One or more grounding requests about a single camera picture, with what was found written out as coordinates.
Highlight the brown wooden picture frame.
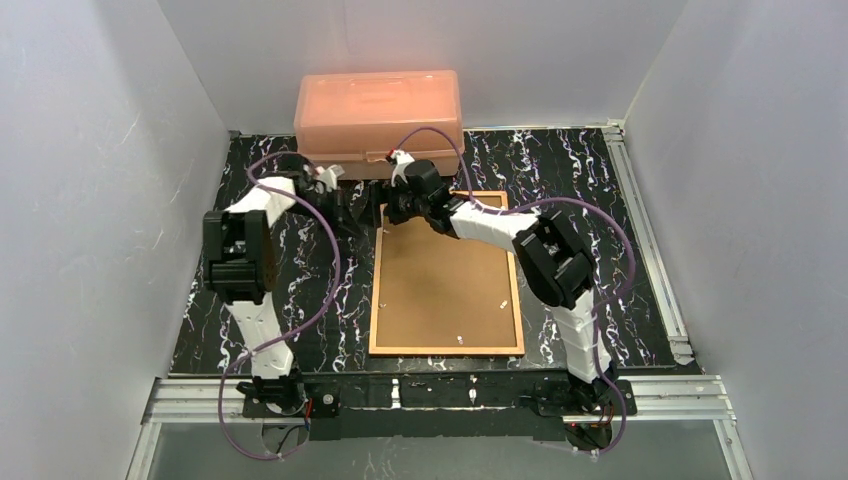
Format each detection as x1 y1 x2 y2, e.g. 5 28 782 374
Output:
367 190 527 359

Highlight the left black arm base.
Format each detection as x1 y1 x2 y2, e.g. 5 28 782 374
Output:
236 374 341 419

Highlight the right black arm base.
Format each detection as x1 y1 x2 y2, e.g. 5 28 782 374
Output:
530 378 638 417

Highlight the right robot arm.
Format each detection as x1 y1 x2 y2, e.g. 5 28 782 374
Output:
373 149 611 384

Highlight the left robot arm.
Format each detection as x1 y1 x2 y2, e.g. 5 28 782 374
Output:
202 152 345 380

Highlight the pink plastic storage box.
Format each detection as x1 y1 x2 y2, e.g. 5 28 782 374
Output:
294 70 465 180

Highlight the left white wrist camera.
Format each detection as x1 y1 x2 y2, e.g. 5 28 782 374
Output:
316 164 345 192

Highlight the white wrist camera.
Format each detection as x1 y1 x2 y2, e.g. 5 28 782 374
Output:
386 149 415 187
316 164 345 192

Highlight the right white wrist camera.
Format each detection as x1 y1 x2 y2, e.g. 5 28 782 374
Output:
386 149 415 187

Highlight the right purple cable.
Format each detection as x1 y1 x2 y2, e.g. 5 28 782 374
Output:
387 125 637 457

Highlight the purple cable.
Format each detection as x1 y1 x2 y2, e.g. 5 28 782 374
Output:
218 150 342 463
387 125 637 457

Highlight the aluminium front rail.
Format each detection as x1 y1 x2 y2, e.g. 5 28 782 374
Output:
143 371 737 423

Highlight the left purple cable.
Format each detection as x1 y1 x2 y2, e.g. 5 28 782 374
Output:
218 150 342 463

